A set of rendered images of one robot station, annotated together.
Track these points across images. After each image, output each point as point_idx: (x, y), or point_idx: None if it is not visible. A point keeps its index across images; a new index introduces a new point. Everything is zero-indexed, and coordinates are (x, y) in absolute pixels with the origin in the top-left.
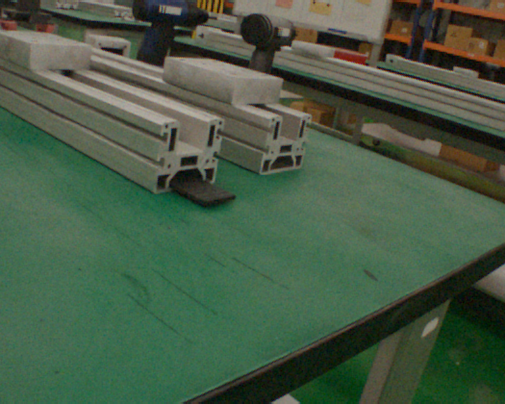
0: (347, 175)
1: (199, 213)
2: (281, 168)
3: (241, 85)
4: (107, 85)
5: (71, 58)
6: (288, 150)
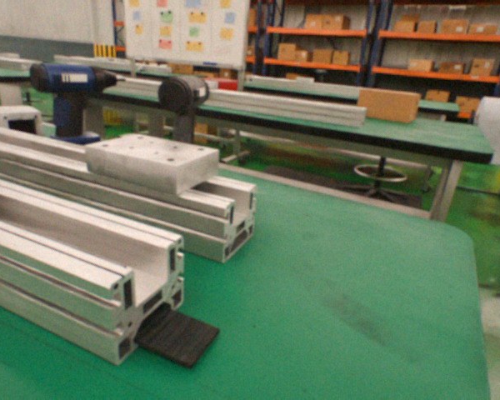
0: (295, 229)
1: (187, 386)
2: (238, 246)
3: (183, 172)
4: (16, 199)
5: None
6: (241, 225)
